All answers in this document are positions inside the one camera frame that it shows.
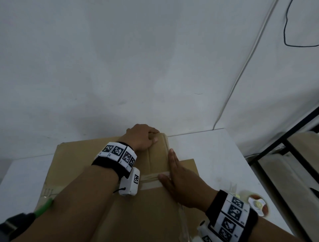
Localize person's right hand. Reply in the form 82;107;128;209
157;148;219;212

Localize person's left hand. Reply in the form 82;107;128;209
117;124;160;153

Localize brown cardboard box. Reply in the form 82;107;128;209
34;132;207;242

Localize clear tape roll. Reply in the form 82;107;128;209
239;190;271;217

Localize yellow white tape dispenser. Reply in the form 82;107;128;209
228;192;271;220

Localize person's left forearm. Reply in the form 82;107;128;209
12;164;119;242

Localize person's right forearm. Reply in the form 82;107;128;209
249;217;302;242

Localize beige shelf board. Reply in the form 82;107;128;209
258;153;319;237
288;132;319;173

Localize black metal shelf rack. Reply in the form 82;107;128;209
249;106;319;242

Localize green shirt sleeve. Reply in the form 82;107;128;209
34;198;54;217

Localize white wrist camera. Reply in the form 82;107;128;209
118;167;141;197
197;220;217;242

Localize black wall cable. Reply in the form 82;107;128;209
283;0;319;47

